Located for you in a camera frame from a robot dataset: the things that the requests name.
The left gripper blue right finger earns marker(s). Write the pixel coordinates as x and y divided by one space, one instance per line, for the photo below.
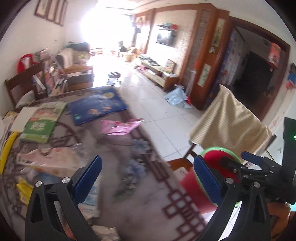
253 221

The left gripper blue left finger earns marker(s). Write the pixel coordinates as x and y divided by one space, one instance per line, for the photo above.
42 220

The pink strawberry Pocky box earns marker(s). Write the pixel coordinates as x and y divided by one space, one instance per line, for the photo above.
60 162

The crushed clear plastic bottle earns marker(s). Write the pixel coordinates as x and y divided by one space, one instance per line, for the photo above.
81 152

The white blue medicine box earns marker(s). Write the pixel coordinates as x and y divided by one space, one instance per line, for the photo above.
90 207

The yellow snack wrapper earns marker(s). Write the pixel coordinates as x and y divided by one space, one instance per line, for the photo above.
24 190

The red bin with green rim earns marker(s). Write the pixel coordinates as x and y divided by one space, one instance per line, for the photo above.
202 182

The yellow checked cloth on chair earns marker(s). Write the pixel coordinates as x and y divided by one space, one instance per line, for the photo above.
229 124

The yellow plastic corn-shaped stick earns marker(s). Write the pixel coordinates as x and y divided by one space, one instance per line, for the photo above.
6 150

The green textbook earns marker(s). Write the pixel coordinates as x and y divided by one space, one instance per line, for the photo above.
40 126

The white notebook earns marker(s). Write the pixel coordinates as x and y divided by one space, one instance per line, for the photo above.
22 119

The pink foil wrapper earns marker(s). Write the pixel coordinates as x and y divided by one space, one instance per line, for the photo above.
117 128

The light blue plastic bag on floor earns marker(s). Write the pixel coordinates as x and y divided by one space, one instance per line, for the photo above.
178 97

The blue book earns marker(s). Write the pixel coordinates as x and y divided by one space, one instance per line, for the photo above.
105 101

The dark wooden chair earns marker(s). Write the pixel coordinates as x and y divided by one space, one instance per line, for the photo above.
22 83

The magazine rack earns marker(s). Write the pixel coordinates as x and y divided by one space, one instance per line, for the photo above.
50 80

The wooden TV cabinet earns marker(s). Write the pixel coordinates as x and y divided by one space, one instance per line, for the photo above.
158 75

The round rolling stool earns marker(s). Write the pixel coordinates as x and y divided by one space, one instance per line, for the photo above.
114 79

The red bag behind chair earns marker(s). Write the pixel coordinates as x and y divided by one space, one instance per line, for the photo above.
25 62

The sofa with blankets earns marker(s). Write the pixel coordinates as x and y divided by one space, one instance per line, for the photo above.
74 60

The wall-mounted television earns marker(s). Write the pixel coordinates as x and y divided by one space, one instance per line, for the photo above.
166 37

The framed picture set on wall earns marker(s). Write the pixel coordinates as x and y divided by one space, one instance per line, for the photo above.
53 11

